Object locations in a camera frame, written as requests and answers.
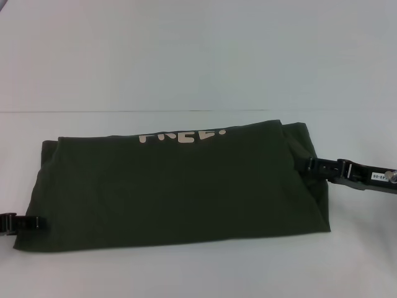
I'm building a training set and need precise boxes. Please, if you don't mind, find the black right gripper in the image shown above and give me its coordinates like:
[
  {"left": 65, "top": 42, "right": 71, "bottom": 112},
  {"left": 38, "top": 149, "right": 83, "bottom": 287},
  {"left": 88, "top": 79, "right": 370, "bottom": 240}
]
[{"left": 294, "top": 156, "right": 397, "bottom": 196}]

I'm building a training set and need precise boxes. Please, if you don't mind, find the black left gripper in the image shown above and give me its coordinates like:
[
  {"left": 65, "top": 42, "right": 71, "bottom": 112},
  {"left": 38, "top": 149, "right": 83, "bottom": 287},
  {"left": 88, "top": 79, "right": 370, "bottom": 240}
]
[{"left": 0, "top": 212, "right": 47, "bottom": 237}]

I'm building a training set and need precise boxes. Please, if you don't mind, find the dark green shirt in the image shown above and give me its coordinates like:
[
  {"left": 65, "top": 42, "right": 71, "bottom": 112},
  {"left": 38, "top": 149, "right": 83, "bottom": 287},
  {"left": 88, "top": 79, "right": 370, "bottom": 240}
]
[{"left": 12, "top": 119, "right": 334, "bottom": 251}]

